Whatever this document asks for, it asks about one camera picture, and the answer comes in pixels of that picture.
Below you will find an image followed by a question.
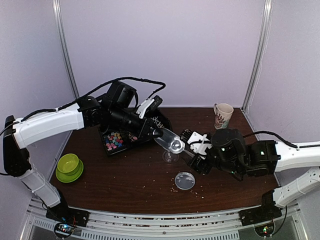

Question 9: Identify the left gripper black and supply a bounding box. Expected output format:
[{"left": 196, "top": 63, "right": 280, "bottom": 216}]
[{"left": 107, "top": 104, "right": 163, "bottom": 139}]

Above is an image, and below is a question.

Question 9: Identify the metal scoop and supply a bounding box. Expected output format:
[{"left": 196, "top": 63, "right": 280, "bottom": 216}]
[{"left": 152, "top": 127, "right": 185, "bottom": 155}]

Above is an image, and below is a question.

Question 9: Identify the clear plastic jar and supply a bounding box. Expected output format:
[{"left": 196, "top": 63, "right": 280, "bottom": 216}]
[{"left": 162, "top": 151, "right": 179, "bottom": 164}]

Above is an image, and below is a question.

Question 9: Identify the black three-compartment candy tray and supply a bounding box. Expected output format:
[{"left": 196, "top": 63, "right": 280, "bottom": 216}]
[{"left": 99, "top": 108, "right": 173, "bottom": 157}]

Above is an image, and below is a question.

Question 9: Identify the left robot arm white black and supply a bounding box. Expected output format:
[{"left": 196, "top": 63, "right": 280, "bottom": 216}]
[{"left": 0, "top": 77, "right": 158, "bottom": 222}]

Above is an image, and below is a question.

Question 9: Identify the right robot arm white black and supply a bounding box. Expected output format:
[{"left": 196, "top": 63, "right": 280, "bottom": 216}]
[{"left": 180, "top": 128, "right": 320, "bottom": 221}]

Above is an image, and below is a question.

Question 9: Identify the ceramic mug coral pattern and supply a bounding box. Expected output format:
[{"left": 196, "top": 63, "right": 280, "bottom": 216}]
[{"left": 213, "top": 103, "right": 234, "bottom": 130}]

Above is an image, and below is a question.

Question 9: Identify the round metal jar lid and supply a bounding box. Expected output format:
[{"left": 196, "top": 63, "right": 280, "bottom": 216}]
[{"left": 174, "top": 172, "right": 196, "bottom": 191}]

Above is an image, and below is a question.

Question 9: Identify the green bowl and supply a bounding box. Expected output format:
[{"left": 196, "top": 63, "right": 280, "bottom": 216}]
[{"left": 57, "top": 153, "right": 80, "bottom": 176}]

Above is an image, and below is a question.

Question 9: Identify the green plate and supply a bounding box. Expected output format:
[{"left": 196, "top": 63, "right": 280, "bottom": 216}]
[{"left": 55, "top": 160, "right": 84, "bottom": 184}]

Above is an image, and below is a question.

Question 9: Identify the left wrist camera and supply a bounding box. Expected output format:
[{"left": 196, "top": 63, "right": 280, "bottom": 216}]
[{"left": 135, "top": 95, "right": 163, "bottom": 119}]

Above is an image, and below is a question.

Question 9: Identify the right aluminium frame post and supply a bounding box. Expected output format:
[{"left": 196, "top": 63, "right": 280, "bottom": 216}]
[{"left": 241, "top": 0, "right": 273, "bottom": 113}]

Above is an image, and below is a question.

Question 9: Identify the aluminium frame post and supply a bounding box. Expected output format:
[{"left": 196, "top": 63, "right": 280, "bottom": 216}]
[
  {"left": 241, "top": 0, "right": 273, "bottom": 113},
  {"left": 52, "top": 0, "right": 80, "bottom": 99}
]

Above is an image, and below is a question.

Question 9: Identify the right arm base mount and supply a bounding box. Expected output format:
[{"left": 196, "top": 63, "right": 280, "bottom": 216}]
[{"left": 238, "top": 197, "right": 282, "bottom": 226}]

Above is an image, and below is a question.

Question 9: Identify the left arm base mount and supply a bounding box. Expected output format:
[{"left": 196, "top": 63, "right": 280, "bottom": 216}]
[{"left": 44, "top": 200, "right": 90, "bottom": 227}]

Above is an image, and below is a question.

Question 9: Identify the left aluminium frame post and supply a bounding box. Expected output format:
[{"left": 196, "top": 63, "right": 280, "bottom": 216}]
[{"left": 52, "top": 0, "right": 80, "bottom": 99}]

